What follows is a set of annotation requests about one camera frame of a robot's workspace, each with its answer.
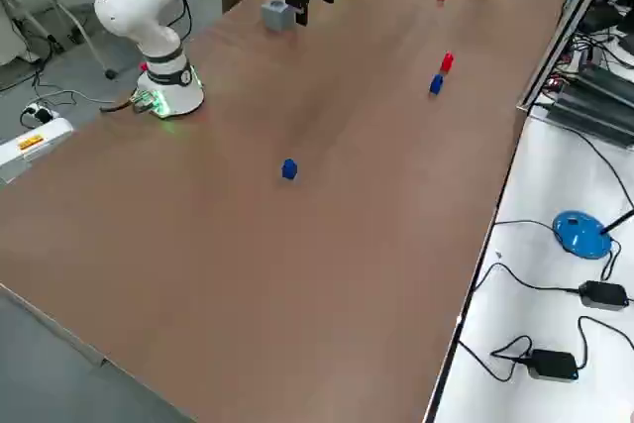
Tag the small blue block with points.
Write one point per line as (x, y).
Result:
(436, 84)
(288, 169)

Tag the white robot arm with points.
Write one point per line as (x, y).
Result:
(134, 12)

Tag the grey cube holder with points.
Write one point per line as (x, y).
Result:
(275, 15)

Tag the grey wheeled stand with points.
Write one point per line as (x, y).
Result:
(79, 31)

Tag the black ribbed device stack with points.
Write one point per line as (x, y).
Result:
(592, 103)

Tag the white power strip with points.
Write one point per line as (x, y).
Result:
(38, 113)

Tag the white controller box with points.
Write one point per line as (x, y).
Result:
(30, 145)

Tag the blue round device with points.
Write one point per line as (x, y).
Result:
(580, 235)

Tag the black power adapter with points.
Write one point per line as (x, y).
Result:
(552, 365)
(603, 295)

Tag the aluminium frame post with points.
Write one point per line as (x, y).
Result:
(564, 31)

